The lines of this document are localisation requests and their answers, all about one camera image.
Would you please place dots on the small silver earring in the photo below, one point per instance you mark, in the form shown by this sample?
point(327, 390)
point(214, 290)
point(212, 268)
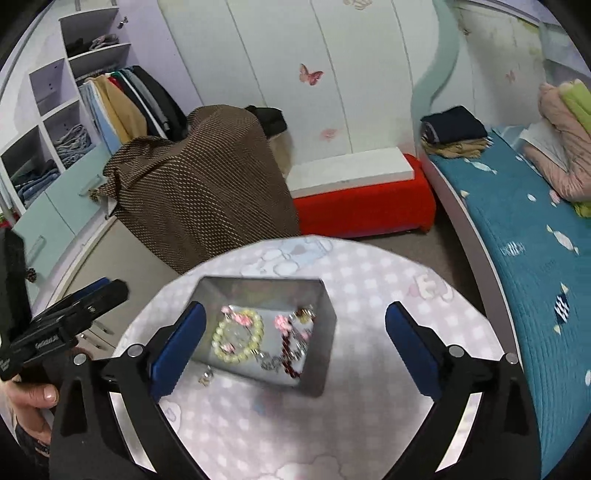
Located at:
point(206, 376)

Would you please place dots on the white cubby shelf unit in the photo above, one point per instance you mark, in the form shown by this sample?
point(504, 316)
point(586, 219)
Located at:
point(48, 81)

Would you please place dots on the folded blue jeans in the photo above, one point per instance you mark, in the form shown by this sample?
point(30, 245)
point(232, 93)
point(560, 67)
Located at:
point(34, 184)

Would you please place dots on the pale pink butterfly sticker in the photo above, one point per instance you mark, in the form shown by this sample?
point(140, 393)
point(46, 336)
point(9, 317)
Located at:
point(328, 134)

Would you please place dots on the row of hanging clothes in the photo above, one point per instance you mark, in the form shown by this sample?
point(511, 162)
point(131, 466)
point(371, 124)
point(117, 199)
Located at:
point(134, 101)

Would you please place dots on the grey metal box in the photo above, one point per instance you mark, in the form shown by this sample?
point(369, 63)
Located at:
point(318, 346)

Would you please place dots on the pink grey garment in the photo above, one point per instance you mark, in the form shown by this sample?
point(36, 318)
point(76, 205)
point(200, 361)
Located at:
point(102, 42)

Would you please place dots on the person's left forearm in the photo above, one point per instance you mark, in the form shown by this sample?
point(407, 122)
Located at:
point(30, 461)

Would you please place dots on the yellow-green folded blanket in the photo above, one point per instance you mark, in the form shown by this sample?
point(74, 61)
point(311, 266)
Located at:
point(579, 104)

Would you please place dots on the black garment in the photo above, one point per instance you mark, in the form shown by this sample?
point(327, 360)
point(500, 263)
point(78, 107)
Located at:
point(270, 120)

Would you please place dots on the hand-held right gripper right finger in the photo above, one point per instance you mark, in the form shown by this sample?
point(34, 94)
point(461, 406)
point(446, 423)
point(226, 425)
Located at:
point(411, 350)

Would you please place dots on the white wardrobe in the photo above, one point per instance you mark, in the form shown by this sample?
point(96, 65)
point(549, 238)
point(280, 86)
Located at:
point(369, 92)

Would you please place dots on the red bench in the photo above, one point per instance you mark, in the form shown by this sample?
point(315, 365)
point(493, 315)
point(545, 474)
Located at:
point(369, 212)

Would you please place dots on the mint green bed headboard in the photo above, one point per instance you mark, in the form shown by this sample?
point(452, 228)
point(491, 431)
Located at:
point(443, 69)

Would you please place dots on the mint and white cabinet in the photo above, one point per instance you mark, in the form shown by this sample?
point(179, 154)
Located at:
point(55, 217)

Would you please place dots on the folded grey-blue clothes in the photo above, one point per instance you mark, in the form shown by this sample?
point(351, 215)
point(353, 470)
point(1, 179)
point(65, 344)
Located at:
point(71, 145)

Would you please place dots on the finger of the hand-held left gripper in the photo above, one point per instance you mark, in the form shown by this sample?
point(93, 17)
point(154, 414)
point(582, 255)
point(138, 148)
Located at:
point(101, 302)
point(87, 290)

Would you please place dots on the person's left hand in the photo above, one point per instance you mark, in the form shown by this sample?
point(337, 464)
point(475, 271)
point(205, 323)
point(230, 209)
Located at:
point(32, 397)

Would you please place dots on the folded tan clothes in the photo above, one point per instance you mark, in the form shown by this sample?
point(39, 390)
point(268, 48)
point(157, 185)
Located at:
point(457, 148)

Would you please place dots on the teal patterned bed cover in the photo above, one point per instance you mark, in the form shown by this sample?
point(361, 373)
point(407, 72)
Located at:
point(521, 277)

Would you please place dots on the pink folded quilt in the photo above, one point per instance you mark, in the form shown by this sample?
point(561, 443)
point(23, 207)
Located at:
point(568, 161)

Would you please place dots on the folded navy clothes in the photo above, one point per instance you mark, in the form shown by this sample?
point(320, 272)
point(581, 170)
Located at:
point(455, 124)

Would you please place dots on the pink checked tablecloth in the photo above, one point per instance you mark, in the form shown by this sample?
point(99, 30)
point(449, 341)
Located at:
point(369, 415)

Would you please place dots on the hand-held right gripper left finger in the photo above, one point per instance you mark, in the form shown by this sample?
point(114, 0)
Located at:
point(180, 350)

